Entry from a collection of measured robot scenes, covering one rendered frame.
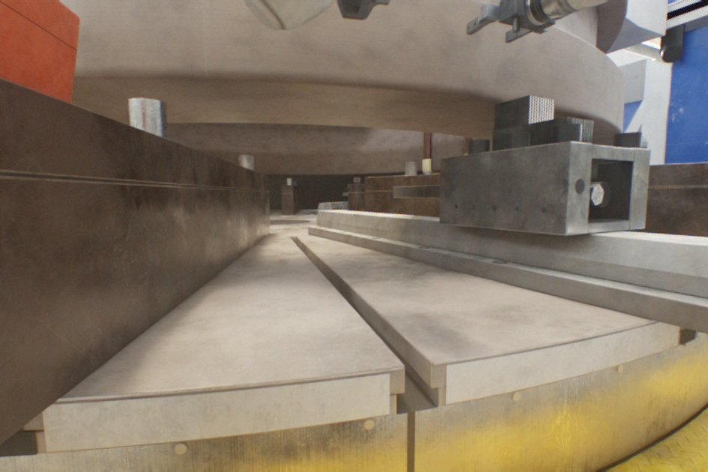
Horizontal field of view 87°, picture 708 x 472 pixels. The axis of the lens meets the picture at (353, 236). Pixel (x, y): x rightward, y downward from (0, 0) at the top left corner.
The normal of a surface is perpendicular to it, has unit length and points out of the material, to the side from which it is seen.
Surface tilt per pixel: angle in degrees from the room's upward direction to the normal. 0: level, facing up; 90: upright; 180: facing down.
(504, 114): 90
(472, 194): 90
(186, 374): 0
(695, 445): 0
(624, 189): 90
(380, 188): 90
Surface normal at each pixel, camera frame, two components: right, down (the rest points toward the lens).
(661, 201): -0.64, 0.09
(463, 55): 0.39, 0.10
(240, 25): 0.15, 0.11
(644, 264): -0.84, -0.26
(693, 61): -0.90, 0.06
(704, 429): -0.01, -0.99
